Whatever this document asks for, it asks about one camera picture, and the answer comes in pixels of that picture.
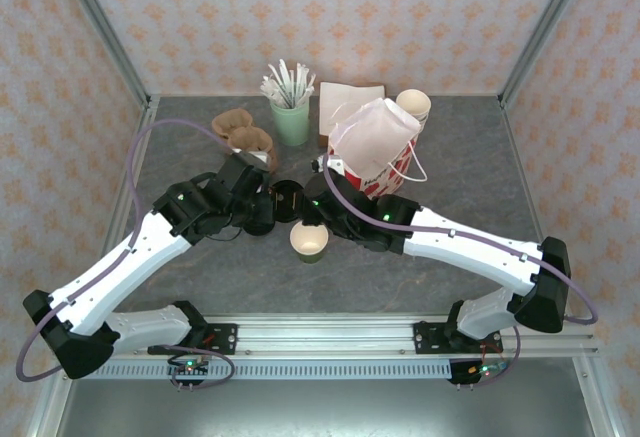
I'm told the small circuit board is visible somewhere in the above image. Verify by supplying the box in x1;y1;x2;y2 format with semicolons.
167;355;210;377
462;360;507;378

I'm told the red and white paper bag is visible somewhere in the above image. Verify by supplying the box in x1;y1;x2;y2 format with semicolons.
326;96;429;202

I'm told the grey slotted cable duct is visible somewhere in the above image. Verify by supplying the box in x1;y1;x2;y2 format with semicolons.
74;360;455;382

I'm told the green straw holder cup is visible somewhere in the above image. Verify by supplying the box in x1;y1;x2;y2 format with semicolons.
269;95;312;148

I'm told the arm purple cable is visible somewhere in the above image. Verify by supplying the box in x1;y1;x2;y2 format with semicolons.
319;154;600;326
17;119;241;382

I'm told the brown cardboard napkin box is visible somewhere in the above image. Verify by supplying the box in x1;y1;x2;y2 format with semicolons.
318;80;389;151

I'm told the aluminium frame side rail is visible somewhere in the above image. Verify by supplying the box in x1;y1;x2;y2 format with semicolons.
24;95;162;437
498;96;619;437

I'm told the white paper cup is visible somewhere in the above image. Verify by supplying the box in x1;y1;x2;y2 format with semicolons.
395;88;432;123

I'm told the dark green coffee cup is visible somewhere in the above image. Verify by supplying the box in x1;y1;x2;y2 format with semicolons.
289;220;331;266

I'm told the black plastic cup lid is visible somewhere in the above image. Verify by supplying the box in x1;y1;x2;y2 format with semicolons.
269;179;307;224

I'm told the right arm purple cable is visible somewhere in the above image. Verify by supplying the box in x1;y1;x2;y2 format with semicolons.
319;154;600;326

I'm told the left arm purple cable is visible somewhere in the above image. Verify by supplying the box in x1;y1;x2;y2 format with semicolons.
17;119;241;382

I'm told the brown pulp cup carrier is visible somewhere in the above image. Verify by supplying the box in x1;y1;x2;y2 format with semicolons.
211;108;280;174

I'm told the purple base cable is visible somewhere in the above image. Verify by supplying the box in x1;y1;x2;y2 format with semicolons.
162;344;236;392
458;326;522;389

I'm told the aluminium frame post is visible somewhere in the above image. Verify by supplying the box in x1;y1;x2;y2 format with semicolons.
53;0;152;108
498;0;597;108

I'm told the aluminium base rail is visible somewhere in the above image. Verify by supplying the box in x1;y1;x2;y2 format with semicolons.
53;312;600;358

